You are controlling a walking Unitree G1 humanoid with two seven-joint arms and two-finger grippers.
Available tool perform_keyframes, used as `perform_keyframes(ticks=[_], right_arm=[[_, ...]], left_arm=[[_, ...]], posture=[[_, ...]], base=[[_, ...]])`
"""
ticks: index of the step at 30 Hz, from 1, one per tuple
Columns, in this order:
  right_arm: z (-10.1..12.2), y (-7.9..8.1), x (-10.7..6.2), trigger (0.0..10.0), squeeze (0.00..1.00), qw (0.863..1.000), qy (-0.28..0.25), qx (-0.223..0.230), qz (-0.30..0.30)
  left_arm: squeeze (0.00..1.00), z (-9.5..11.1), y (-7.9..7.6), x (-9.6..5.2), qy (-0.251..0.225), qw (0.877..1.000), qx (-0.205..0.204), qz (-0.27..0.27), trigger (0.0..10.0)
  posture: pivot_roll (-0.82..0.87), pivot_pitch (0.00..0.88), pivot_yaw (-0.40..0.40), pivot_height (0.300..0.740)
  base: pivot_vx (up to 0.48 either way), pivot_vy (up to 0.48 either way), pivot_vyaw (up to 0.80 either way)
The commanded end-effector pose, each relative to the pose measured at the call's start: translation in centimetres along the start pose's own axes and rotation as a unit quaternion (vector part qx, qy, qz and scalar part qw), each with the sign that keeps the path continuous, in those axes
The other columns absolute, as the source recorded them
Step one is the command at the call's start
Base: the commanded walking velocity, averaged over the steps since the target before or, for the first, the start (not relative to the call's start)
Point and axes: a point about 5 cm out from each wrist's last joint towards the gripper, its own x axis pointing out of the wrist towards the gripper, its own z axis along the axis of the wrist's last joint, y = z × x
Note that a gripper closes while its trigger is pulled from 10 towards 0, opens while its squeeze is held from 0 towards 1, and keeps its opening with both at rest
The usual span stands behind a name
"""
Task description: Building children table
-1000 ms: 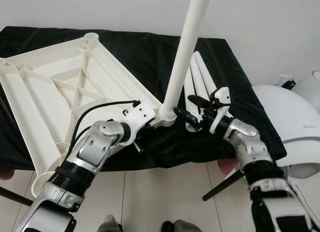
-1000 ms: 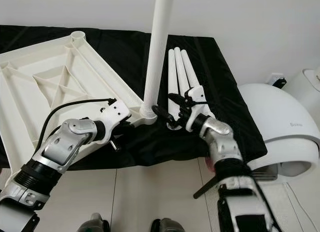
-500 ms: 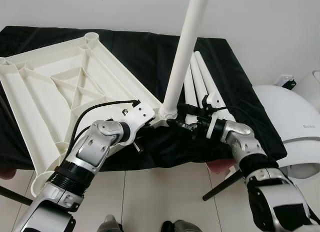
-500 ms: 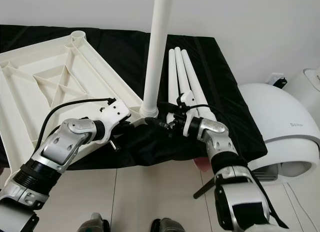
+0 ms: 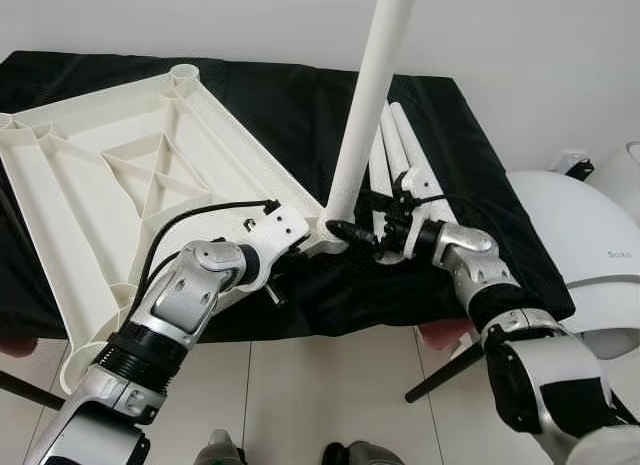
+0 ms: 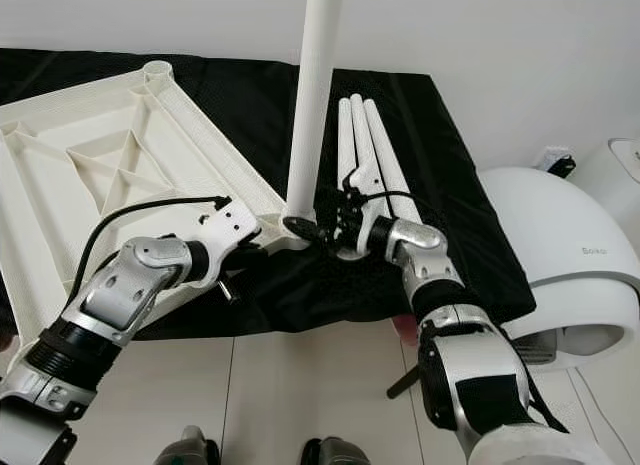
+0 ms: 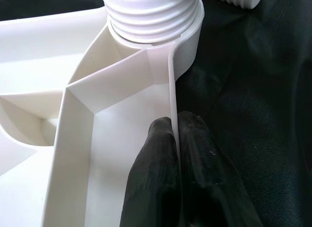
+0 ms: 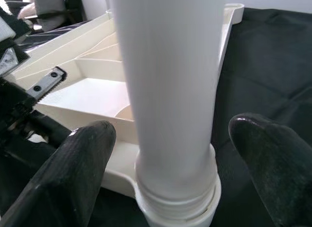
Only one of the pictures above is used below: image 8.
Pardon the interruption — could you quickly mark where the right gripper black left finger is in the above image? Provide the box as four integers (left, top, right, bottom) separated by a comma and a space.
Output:
0, 121, 117, 227

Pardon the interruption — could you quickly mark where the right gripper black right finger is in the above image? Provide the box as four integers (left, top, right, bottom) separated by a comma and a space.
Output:
229, 113, 312, 227

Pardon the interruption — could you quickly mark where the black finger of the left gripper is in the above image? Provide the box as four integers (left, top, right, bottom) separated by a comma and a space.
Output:
24, 109, 73, 150

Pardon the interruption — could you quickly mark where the white plastic children table top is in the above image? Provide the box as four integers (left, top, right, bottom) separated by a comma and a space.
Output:
13, 2, 245, 227

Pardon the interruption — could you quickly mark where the white plastic table leg tube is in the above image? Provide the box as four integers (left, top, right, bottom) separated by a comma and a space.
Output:
109, 0, 226, 209

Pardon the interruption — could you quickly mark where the wooden armchair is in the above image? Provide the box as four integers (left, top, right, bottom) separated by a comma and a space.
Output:
4, 0, 82, 32

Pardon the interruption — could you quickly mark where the grey cushion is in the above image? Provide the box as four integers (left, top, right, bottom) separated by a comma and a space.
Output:
31, 0, 68, 31

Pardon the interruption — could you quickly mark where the black table cover cloth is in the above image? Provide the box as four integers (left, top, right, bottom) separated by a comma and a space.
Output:
0, 7, 312, 227

